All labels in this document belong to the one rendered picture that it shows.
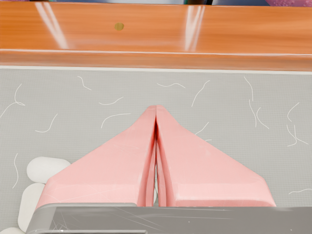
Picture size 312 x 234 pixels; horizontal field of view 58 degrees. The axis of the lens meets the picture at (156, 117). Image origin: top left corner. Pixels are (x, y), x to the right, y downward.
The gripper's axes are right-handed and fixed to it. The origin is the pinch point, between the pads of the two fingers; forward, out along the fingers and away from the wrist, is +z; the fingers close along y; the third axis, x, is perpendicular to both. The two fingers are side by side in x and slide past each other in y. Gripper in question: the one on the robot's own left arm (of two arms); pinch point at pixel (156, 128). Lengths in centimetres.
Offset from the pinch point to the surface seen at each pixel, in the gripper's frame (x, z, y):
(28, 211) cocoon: 9.7, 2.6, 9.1
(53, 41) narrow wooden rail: 1.2, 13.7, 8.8
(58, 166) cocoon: 7.9, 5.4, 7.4
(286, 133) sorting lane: 7.7, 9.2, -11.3
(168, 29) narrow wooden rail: 0.6, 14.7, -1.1
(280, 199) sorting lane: 11.0, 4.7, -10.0
